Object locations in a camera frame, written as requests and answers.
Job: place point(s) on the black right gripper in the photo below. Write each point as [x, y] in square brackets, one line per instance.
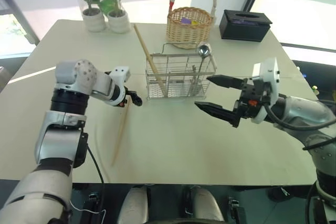
[253, 95]

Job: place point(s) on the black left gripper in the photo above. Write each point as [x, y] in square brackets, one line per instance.
[128, 93]

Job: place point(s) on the wooden chopstick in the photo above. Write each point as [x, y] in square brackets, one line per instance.
[120, 132]
[147, 53]

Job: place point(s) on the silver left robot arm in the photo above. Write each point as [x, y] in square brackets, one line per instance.
[60, 140]

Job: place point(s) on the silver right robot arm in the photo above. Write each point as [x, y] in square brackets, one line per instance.
[302, 108]

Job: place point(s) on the metal spoon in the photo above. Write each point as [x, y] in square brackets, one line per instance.
[204, 50]

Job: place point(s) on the yellow item in wicker basket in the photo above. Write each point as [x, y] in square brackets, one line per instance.
[194, 22]

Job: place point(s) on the purple item in wicker basket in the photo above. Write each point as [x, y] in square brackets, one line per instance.
[186, 20]

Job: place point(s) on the black tissue box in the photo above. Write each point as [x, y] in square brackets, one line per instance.
[244, 30]

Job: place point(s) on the potted plant in white pot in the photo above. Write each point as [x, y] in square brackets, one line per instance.
[118, 22]
[93, 20]

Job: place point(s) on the black side cabinet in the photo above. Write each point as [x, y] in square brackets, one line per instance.
[315, 77]

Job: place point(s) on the pale grey rounded shape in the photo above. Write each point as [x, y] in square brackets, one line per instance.
[206, 205]
[134, 205]

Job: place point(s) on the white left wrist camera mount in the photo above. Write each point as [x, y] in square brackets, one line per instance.
[120, 73]

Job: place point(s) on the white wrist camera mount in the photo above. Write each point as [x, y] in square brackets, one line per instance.
[120, 73]
[270, 73]

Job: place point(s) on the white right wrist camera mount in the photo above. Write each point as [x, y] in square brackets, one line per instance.
[270, 73]

